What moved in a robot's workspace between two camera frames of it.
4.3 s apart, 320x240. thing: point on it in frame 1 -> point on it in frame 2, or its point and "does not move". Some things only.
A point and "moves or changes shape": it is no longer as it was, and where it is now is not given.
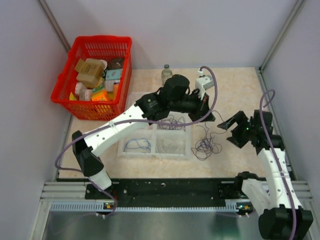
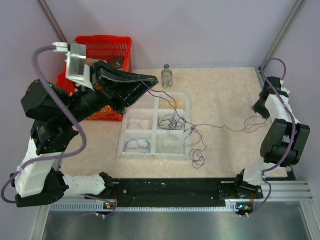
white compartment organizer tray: [158, 142] does not move
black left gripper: [202, 106] -> [129, 92]
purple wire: [170, 124] does not move
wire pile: [205, 146] moves or changes shape
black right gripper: [241, 118] -> [257, 109]
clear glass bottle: [166, 74] does not move
